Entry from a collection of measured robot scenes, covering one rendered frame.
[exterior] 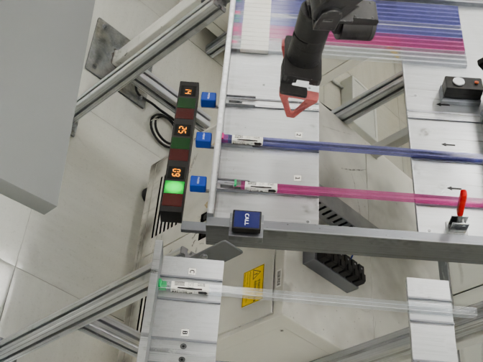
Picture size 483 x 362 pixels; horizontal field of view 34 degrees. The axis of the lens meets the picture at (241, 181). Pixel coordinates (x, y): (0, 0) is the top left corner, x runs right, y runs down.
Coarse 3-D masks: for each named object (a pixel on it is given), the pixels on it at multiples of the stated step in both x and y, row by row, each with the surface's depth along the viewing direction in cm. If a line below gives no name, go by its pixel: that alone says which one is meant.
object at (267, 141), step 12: (264, 144) 154; (276, 144) 154; (288, 144) 154; (300, 144) 154; (312, 144) 154; (324, 144) 154; (336, 144) 154; (348, 144) 155; (360, 144) 155; (408, 156) 154; (420, 156) 154; (432, 156) 154; (444, 156) 154; (456, 156) 154; (468, 156) 154; (480, 156) 154
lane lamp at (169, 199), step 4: (164, 196) 148; (168, 196) 148; (172, 196) 148; (176, 196) 148; (180, 196) 148; (164, 200) 147; (168, 200) 147; (172, 200) 147; (176, 200) 147; (180, 200) 147; (164, 204) 147; (168, 204) 147; (172, 204) 147; (176, 204) 147; (180, 204) 147
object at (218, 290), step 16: (160, 288) 126; (224, 288) 126; (240, 288) 126; (256, 288) 127; (320, 304) 126; (336, 304) 126; (352, 304) 126; (368, 304) 126; (384, 304) 126; (400, 304) 126; (416, 304) 127; (432, 304) 127
